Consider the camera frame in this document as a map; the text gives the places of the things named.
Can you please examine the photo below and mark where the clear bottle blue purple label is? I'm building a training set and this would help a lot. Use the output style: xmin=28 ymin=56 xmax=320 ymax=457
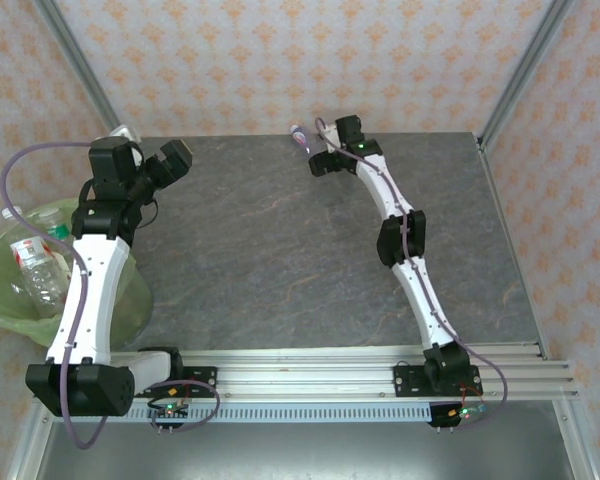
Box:
xmin=289 ymin=124 xmax=315 ymax=157

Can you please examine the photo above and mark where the clear bottle red white label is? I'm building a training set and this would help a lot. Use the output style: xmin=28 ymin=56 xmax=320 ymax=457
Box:
xmin=8 ymin=237 xmax=72 ymax=320

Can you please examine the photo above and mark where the aluminium frame post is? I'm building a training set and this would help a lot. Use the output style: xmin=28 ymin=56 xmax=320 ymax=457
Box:
xmin=479 ymin=0 xmax=576 ymax=151
xmin=32 ymin=0 xmax=133 ymax=146

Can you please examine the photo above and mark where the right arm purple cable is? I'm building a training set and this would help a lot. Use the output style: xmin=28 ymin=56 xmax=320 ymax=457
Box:
xmin=313 ymin=117 xmax=509 ymax=432

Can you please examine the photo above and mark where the clear bottle green print label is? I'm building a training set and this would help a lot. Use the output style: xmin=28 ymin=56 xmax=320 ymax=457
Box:
xmin=36 ymin=209 xmax=75 ymax=242

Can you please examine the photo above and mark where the small circuit board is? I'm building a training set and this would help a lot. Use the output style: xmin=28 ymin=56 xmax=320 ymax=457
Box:
xmin=447 ymin=402 xmax=490 ymax=420
xmin=147 ymin=398 xmax=191 ymax=420

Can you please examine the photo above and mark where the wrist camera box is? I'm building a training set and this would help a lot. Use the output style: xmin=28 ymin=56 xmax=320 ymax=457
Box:
xmin=319 ymin=122 xmax=342 ymax=149
xmin=110 ymin=124 xmax=145 ymax=166

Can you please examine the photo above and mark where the aluminium table side rail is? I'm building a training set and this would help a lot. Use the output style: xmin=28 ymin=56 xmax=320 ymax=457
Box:
xmin=477 ymin=133 xmax=551 ymax=360

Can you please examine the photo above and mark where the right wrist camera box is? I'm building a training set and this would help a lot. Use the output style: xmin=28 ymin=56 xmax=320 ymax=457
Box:
xmin=319 ymin=122 xmax=342 ymax=149

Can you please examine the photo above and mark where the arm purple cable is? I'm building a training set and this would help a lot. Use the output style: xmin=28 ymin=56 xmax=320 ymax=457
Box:
xmin=3 ymin=141 xmax=221 ymax=450
xmin=313 ymin=117 xmax=509 ymax=432

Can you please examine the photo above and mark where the grey metal sheet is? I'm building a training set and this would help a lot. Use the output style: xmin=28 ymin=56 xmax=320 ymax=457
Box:
xmin=32 ymin=419 xmax=579 ymax=480

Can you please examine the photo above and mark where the short aluminium frame bar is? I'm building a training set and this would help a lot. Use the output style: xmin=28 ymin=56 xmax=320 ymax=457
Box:
xmin=552 ymin=399 xmax=599 ymax=480
xmin=4 ymin=399 xmax=56 ymax=480

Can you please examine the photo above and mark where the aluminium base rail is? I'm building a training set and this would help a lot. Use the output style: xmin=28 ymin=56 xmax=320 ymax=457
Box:
xmin=32 ymin=348 xmax=581 ymax=401

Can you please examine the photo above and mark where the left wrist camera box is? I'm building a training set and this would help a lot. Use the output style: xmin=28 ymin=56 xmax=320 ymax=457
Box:
xmin=110 ymin=124 xmax=145 ymax=166

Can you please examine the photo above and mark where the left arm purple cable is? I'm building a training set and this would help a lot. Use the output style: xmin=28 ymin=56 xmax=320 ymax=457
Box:
xmin=3 ymin=141 xmax=221 ymax=450

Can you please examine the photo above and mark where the slotted grey cable duct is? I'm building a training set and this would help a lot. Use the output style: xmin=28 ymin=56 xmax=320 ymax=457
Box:
xmin=53 ymin=403 xmax=434 ymax=425

